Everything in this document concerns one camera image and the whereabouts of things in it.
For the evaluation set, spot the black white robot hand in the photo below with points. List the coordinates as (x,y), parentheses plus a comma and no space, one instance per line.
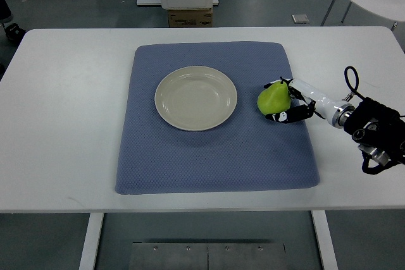
(306,101)

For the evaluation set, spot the beige round plate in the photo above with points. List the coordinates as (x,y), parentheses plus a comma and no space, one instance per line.
(195,98)

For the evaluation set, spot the white right table leg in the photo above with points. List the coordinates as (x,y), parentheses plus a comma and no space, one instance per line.
(324,240)

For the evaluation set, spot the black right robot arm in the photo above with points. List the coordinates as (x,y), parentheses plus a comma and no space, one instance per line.
(379,132)

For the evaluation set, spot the green pear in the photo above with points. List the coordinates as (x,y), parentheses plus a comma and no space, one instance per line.
(274,98)

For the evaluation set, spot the white left table leg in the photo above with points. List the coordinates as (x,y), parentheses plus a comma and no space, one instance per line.
(91,242)

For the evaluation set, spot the grey floor socket plate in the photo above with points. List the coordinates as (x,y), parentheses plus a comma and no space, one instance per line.
(300,19)

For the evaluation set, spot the person in dark trousers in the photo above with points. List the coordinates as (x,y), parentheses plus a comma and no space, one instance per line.
(12,30)

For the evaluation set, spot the white table leg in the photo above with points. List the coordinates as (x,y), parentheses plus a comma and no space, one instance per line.
(324,240)
(91,242)

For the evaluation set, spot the metal floor plate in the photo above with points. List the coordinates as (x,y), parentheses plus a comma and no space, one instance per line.
(207,256)

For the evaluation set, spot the brown cardboard box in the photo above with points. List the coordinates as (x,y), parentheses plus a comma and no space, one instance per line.
(194,18)

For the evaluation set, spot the blue textured mat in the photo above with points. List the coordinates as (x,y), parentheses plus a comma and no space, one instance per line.
(245,153)

